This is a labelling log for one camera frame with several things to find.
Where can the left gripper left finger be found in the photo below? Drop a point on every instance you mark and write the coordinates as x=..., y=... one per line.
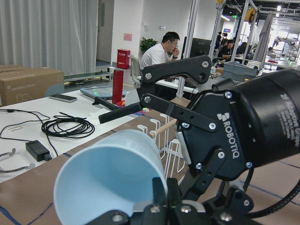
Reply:
x=159, y=194

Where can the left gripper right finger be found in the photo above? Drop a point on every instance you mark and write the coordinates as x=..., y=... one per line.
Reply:
x=174, y=195

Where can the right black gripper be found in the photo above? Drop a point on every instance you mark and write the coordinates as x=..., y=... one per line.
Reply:
x=215, y=131

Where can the light blue plastic cup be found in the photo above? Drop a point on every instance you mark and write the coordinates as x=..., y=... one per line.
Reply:
x=115, y=173

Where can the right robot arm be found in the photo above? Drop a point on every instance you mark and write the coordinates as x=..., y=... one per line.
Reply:
x=272, y=103

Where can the seated man white shirt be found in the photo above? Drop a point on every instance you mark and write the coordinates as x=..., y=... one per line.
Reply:
x=162, y=52

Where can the red thermos bottle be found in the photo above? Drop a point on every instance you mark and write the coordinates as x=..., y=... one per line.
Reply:
x=117, y=86

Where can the blue teach pendant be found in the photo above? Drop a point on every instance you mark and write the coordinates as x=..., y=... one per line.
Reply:
x=105, y=92

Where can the smartphone on table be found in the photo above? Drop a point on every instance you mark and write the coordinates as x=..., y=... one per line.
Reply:
x=63, y=98

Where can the black power adapter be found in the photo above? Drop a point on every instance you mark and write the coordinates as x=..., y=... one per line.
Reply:
x=38, y=151

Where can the metal reacher grabber tool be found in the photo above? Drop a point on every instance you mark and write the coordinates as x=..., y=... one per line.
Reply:
x=10, y=164

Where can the cardboard box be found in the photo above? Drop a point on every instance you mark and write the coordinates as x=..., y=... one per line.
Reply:
x=29, y=84

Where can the white wire cup rack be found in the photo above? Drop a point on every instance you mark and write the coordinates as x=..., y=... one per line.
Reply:
x=169, y=147

